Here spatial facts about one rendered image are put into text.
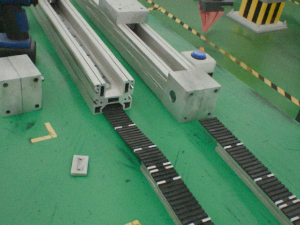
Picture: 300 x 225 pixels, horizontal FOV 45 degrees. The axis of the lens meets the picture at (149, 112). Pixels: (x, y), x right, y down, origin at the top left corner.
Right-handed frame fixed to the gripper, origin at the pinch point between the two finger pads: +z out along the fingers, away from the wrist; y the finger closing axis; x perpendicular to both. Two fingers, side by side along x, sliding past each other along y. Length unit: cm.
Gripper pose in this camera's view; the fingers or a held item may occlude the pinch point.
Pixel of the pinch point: (205, 29)
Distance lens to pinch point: 106.2
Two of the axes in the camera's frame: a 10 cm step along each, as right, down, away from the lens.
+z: -1.5, 8.1, 5.7
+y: -8.9, 1.4, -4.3
